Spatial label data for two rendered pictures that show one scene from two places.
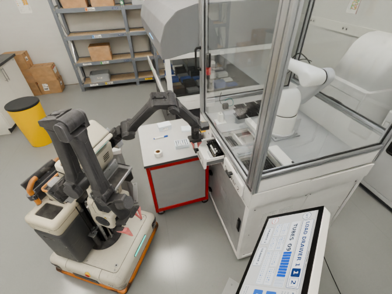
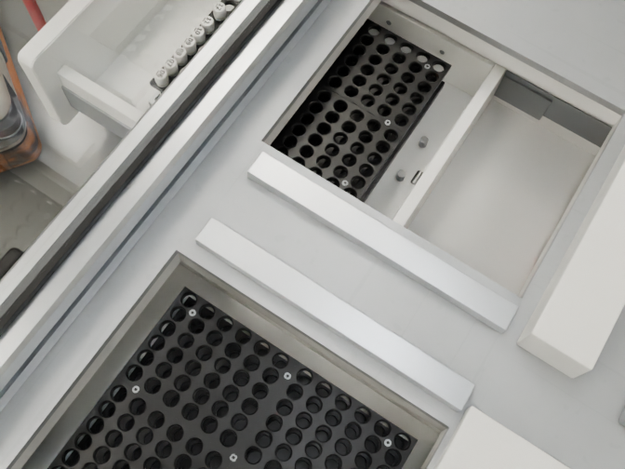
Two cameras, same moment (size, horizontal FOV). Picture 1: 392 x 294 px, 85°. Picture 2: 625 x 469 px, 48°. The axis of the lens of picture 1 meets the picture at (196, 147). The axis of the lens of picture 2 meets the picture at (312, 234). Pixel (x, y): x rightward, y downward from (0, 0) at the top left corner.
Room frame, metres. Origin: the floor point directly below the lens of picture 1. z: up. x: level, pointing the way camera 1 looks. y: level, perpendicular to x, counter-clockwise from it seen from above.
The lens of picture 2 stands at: (1.09, -0.49, 1.46)
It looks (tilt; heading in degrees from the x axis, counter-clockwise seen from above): 69 degrees down; 42
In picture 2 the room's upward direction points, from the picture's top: 7 degrees clockwise
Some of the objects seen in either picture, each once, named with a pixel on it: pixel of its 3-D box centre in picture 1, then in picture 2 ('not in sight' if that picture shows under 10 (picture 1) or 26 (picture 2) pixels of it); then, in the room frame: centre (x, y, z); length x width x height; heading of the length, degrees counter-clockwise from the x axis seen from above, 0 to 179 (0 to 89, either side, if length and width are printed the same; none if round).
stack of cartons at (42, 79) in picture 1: (34, 73); not in sight; (4.54, 3.33, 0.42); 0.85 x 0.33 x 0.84; 103
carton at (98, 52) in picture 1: (100, 51); not in sight; (4.84, 1.95, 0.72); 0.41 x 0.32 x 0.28; 103
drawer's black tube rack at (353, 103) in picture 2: (223, 147); (301, 92); (1.35, -0.22, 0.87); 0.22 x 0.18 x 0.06; 106
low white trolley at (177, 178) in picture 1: (174, 166); not in sight; (1.65, 0.23, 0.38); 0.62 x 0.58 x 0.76; 16
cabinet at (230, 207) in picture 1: (262, 179); not in sight; (1.42, -0.64, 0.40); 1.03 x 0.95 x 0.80; 16
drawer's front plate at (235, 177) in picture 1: (233, 175); not in sight; (1.03, -0.25, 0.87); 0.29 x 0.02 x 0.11; 16
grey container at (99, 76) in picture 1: (100, 76); not in sight; (4.80, 2.09, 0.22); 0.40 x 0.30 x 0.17; 103
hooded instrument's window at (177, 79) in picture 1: (195, 52); not in sight; (3.08, -0.03, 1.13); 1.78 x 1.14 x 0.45; 16
